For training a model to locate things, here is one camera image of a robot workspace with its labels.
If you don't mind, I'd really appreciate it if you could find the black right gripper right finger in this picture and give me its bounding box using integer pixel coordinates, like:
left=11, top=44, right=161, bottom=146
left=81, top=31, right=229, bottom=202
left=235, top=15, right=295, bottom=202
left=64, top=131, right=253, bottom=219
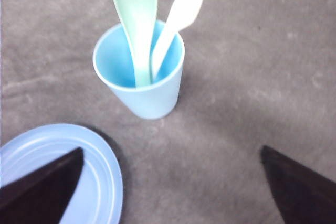
left=260, top=145, right=335, bottom=223

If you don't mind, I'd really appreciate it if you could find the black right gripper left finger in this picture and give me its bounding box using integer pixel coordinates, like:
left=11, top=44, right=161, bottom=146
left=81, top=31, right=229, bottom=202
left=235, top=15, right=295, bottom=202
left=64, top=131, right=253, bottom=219
left=1, top=147, right=84, bottom=223

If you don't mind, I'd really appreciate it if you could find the light blue plastic cup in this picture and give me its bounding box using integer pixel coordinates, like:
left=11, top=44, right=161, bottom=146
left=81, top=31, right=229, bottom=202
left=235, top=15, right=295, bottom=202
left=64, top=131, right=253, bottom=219
left=92, top=24, right=185, bottom=119

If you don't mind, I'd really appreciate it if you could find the mint green plastic spoon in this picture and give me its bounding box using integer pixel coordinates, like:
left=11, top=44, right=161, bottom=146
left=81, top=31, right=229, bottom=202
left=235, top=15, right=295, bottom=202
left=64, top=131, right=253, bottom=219
left=113, top=0, right=158, bottom=87

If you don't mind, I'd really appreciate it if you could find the blue plastic plate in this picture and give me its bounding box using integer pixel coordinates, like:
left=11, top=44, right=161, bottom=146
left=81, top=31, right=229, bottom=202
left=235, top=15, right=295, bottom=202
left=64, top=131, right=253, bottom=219
left=1, top=124, right=123, bottom=223

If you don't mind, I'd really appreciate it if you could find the white plastic fork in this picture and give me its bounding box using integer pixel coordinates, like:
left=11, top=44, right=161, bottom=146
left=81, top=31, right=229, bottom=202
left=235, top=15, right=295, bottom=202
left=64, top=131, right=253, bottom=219
left=151, top=0, right=203, bottom=80

